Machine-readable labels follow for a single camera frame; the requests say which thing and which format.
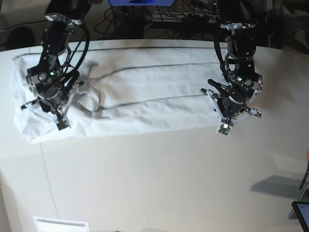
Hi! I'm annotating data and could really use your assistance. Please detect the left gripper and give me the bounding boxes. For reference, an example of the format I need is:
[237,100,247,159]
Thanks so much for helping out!
[222,93,246,117]

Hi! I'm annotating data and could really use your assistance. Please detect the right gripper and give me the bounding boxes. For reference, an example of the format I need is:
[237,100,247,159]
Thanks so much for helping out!
[38,88,72,114]

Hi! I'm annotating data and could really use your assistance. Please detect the white T-shirt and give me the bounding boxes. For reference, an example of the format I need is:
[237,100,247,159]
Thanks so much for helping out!
[10,47,223,143]

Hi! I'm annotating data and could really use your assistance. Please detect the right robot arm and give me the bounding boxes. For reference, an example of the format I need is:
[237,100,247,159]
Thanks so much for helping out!
[26,0,96,115]

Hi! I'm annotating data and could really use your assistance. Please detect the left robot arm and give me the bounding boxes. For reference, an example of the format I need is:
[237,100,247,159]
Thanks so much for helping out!
[208,0,263,118]

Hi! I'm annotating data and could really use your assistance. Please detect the blue box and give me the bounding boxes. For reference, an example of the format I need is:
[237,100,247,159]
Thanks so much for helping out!
[108,0,174,6]

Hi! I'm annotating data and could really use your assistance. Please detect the black tablet with stand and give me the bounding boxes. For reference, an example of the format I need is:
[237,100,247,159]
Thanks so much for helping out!
[288,183,309,232]

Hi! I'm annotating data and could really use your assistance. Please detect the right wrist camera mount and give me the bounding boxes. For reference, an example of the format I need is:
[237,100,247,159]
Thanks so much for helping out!
[20,81,86,131]

